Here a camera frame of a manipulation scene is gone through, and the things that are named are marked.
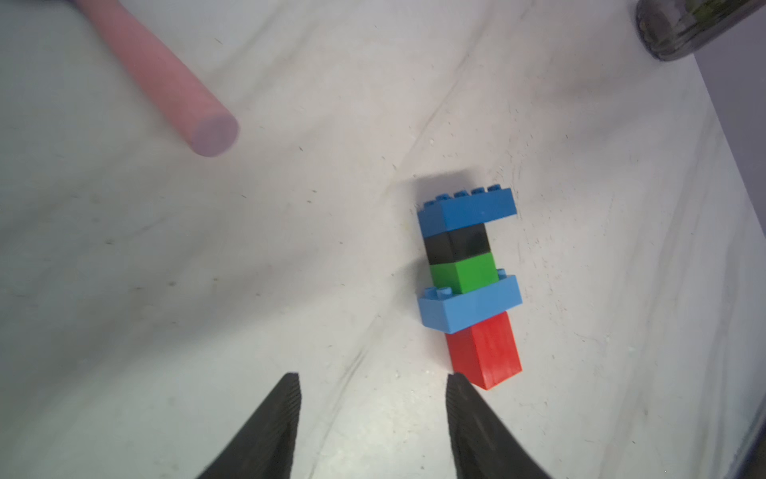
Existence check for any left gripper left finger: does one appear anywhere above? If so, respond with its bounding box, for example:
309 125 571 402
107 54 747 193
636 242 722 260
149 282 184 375
199 372 301 479

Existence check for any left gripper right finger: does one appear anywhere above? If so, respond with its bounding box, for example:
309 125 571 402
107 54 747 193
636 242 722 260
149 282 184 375
446 373 549 479

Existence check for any red lego brick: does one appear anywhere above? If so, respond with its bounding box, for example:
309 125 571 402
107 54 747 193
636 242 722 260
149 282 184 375
446 313 523 390

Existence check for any light blue lego brick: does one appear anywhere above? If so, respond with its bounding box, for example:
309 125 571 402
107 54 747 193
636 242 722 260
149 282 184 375
418 269 523 335

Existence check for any green lego brick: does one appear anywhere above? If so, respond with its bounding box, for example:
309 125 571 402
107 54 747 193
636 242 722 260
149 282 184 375
430 253 499 295

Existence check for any black lego brick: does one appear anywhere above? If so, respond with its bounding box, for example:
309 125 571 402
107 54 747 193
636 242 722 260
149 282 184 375
424 224 491 265

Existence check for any dark blue lego brick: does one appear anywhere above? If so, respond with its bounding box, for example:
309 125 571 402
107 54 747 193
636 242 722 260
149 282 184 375
418 185 518 239

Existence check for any purple garden trowel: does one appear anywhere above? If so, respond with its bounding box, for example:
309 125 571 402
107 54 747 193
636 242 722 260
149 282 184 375
74 0 239 158

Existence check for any dark glass vase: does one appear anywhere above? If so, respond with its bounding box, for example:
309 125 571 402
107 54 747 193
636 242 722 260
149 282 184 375
636 0 765 62

